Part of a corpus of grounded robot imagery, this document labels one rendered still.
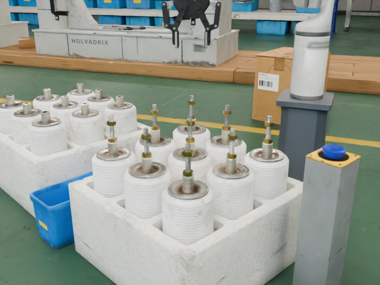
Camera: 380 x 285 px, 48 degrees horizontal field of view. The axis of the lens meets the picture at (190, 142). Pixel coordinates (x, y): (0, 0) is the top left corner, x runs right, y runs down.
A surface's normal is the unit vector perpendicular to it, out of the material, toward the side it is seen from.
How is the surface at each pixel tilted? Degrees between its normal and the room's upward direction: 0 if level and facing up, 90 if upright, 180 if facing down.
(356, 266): 0
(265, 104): 89
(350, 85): 90
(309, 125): 90
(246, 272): 90
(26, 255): 0
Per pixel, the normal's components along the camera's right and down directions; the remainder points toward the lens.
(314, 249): -0.72, 0.25
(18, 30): 0.94, 0.12
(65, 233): 0.70, 0.29
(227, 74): -0.35, 0.33
